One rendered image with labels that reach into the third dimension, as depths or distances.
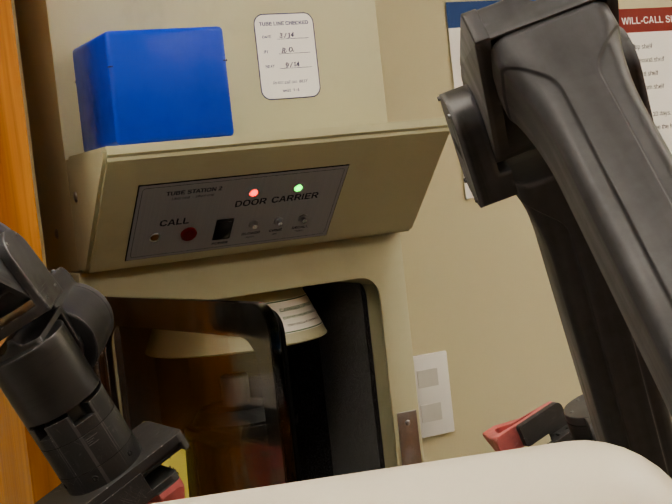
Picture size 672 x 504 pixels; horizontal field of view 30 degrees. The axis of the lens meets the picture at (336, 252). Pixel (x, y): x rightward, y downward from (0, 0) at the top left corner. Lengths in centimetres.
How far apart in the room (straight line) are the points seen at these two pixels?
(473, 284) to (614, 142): 120
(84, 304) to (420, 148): 36
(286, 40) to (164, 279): 25
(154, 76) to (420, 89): 78
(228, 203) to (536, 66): 49
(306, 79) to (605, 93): 61
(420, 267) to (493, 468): 142
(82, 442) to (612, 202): 41
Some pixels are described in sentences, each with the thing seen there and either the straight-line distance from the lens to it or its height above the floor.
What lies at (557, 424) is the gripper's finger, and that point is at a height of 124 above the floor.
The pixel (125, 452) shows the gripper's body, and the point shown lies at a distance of 86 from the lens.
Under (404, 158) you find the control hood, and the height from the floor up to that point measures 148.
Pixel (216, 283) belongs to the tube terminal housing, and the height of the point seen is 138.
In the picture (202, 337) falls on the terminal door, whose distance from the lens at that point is 90.
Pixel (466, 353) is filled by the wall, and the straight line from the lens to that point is 178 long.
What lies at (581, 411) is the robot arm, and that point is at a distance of 98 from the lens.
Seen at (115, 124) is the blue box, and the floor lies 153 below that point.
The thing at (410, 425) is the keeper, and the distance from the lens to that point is 124.
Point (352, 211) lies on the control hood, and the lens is 114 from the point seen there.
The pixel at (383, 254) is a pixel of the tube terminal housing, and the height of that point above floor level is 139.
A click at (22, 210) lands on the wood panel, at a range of 99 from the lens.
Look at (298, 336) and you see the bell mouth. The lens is 119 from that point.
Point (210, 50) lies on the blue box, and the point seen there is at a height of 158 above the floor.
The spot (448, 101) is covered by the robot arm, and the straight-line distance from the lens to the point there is 71.
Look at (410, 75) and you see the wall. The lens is 174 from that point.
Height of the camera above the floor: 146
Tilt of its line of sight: 3 degrees down
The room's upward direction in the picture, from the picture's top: 6 degrees counter-clockwise
